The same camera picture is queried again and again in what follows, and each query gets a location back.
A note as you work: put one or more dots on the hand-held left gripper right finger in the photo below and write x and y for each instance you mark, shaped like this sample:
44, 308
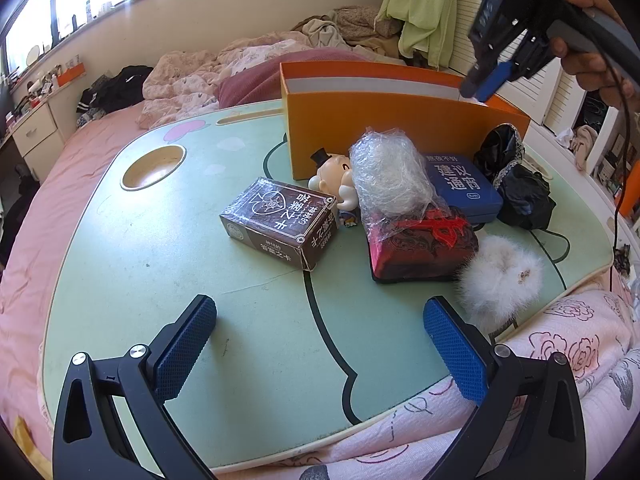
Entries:
457, 355

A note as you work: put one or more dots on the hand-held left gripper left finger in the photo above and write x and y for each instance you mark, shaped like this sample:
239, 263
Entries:
185, 345

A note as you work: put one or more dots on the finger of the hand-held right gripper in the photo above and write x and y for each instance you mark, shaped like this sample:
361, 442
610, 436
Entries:
492, 82

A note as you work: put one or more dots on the white fluffy pompom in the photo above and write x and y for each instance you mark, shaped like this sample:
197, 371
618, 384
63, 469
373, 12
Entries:
500, 275

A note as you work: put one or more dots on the blue box with white print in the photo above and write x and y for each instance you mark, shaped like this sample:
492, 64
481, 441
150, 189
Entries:
460, 185

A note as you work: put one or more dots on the red and black embroidered pouch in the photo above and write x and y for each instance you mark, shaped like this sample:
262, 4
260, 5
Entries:
415, 250

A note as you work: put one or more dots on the black lace cloth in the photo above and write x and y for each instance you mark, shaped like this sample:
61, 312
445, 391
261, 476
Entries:
525, 195

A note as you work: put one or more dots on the orange storage box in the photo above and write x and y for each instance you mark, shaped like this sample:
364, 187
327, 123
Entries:
350, 130

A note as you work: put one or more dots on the person's right hand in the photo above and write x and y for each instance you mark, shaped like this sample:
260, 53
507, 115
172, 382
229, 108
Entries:
590, 67

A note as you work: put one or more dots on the white louvred door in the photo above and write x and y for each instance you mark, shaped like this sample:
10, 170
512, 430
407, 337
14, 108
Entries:
540, 95

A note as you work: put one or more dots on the light green hanging cloth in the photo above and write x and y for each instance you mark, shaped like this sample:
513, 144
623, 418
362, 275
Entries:
420, 15

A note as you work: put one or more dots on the crumpled cream cloth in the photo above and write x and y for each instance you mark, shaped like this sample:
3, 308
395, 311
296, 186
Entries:
585, 145

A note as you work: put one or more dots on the rose print pink blanket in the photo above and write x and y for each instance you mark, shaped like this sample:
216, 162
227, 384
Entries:
575, 360

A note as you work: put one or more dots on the fluffy ball in plastic bag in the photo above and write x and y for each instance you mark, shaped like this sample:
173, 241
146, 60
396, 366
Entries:
390, 175

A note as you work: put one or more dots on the brown card box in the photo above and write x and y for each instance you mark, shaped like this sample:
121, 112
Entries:
280, 225

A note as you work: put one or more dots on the beige clothes pile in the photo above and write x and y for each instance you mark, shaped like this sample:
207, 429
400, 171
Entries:
345, 25

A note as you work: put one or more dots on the orange container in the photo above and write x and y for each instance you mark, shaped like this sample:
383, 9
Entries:
632, 180

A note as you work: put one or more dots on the cartoon figurine with top hat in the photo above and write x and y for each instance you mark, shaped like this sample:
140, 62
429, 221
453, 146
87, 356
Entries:
332, 172

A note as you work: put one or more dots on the pink bed sheet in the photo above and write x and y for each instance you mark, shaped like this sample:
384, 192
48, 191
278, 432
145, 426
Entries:
60, 185

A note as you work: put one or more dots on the maroon pillow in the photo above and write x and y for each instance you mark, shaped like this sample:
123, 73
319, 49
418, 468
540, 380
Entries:
250, 85

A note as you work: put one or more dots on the white drawer cabinet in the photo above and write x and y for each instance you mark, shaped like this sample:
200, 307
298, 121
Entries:
37, 130

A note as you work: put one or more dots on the black clothes pile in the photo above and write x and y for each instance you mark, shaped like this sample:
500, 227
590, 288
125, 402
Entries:
125, 85

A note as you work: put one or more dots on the crumpled pale pink quilt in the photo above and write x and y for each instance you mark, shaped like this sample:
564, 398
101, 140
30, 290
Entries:
190, 75

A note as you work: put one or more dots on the small orange box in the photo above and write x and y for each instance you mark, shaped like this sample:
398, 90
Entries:
70, 76

